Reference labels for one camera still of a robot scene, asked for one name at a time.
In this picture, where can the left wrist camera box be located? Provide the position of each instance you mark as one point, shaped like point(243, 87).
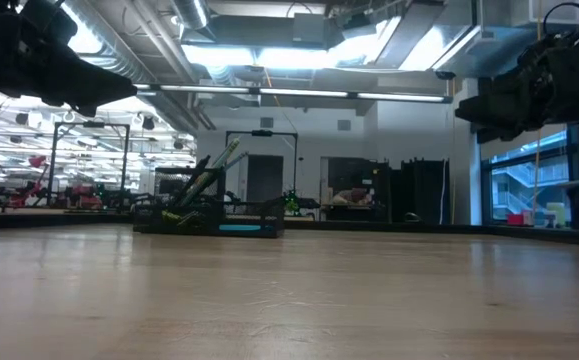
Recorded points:
point(51, 22)

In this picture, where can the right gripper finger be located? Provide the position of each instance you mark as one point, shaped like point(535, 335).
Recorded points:
point(504, 105)
point(506, 132)

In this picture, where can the long ceiling light tube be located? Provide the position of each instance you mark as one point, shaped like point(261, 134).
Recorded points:
point(299, 93)

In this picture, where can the pale green container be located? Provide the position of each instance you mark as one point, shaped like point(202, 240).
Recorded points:
point(556, 214)

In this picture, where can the grey pen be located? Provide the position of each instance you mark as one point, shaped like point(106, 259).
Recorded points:
point(236, 160)

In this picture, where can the red box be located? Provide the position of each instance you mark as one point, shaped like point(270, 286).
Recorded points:
point(515, 219)

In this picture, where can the beige object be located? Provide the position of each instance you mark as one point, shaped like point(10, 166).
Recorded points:
point(341, 200)

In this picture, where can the teal pencil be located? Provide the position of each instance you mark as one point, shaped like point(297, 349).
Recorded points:
point(200, 189)

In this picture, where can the person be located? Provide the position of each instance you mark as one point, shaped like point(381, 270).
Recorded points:
point(360, 195)

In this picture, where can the blue sticky note pad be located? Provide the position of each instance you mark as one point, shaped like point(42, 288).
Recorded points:
point(239, 228)

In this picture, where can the black pen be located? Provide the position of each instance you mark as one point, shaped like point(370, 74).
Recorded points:
point(202, 165)

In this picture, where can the white box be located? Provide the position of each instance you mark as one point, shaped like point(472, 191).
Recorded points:
point(534, 219)

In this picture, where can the red background equipment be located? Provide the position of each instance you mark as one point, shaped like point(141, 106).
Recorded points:
point(86, 200)

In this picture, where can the black mesh desk organizer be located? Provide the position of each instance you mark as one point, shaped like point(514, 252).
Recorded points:
point(254, 217)

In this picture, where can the black wall panel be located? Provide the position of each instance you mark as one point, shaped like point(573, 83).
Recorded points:
point(419, 190)
point(354, 175)

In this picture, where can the black standing desk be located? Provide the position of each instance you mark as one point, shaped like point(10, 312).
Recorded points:
point(354, 212)

